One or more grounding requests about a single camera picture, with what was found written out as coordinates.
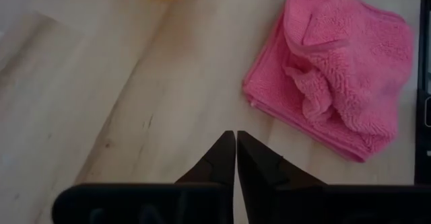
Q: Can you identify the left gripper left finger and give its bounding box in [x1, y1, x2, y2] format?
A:
[174, 130, 236, 224]

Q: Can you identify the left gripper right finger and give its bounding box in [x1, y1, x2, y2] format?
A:
[236, 130, 327, 224]

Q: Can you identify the black metal rig frame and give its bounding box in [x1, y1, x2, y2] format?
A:
[413, 0, 431, 185]

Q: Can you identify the pink microfiber towel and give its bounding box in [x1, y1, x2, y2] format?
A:
[241, 0, 416, 164]

